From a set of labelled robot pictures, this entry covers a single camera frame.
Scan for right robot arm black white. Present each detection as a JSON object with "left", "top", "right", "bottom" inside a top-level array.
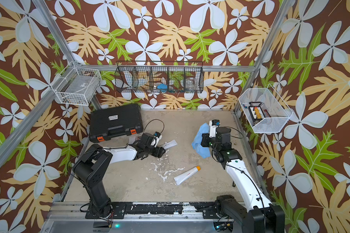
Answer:
[{"left": 200, "top": 124, "right": 285, "bottom": 233}]

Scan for blue microfiber cloth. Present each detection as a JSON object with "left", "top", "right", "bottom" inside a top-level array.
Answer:
[{"left": 191, "top": 122, "right": 212, "bottom": 159}]

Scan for white wire basket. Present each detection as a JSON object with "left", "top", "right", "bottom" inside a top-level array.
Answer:
[
  {"left": 52, "top": 62, "right": 102, "bottom": 106},
  {"left": 239, "top": 85, "right": 294, "bottom": 134}
]

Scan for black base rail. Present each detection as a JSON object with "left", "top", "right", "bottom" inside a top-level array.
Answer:
[{"left": 82, "top": 202, "right": 226, "bottom": 220}]

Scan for white wire basket left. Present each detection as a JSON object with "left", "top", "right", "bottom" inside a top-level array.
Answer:
[{"left": 52, "top": 62, "right": 102, "bottom": 106}]

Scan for white tube orange cap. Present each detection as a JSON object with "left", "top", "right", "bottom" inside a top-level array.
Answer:
[{"left": 174, "top": 166, "right": 201, "bottom": 185}]

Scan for black box yellow items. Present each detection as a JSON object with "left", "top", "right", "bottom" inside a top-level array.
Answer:
[{"left": 248, "top": 102, "right": 266, "bottom": 123}]

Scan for black wire basket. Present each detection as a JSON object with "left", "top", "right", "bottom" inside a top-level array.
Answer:
[{"left": 113, "top": 61, "right": 205, "bottom": 93}]

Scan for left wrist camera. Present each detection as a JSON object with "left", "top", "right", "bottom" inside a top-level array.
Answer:
[{"left": 151, "top": 132, "right": 162, "bottom": 147}]

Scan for white tube black cap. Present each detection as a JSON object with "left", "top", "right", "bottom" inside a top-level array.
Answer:
[{"left": 161, "top": 140, "right": 177, "bottom": 150}]

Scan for blue object in basket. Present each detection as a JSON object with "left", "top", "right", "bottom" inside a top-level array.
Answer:
[{"left": 157, "top": 83, "right": 168, "bottom": 92}]

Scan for white wire basket right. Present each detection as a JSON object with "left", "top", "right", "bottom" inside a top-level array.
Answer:
[{"left": 239, "top": 85, "right": 294, "bottom": 134}]

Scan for black tool case orange latches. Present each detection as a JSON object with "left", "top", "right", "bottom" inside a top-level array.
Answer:
[{"left": 88, "top": 104, "right": 144, "bottom": 143}]

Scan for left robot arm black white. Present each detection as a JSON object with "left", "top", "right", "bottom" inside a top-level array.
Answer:
[{"left": 72, "top": 132, "right": 166, "bottom": 220}]

